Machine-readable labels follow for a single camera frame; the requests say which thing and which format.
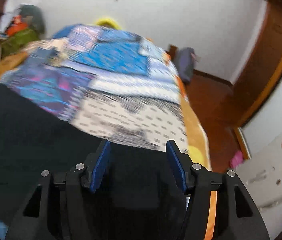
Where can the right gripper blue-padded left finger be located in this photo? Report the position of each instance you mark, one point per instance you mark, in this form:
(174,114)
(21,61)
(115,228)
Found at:
(96,165)

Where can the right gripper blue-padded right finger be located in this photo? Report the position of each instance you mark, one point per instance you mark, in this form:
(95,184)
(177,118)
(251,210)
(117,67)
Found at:
(180,164)

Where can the black pants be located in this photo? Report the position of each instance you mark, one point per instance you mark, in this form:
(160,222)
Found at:
(33,140)

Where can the orange yellow fleece blanket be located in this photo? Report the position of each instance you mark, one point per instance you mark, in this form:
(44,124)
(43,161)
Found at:
(200,218)

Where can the pink slipper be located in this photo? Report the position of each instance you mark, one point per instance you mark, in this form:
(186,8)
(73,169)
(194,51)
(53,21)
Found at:
(236,160)

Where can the blue patchwork bedsheet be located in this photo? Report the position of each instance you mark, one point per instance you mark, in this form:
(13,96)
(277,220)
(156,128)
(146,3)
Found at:
(104,83)

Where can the white appliance with stickers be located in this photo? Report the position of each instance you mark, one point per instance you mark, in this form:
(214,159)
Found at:
(262,175)

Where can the dark blue backpack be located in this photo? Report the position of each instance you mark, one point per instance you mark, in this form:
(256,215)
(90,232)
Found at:
(185,61)

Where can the brown cardboard box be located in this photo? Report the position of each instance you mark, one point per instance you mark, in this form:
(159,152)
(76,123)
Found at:
(12,61)

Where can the yellow headboard cushion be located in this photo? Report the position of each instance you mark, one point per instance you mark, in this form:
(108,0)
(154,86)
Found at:
(108,23)

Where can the green covered side table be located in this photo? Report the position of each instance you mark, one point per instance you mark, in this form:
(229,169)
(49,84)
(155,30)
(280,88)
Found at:
(17,41)

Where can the orange box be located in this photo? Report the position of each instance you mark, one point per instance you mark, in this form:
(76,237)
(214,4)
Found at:
(16,26)

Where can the brown wooden door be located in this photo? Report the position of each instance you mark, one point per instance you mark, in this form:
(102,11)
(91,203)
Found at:
(263,69)

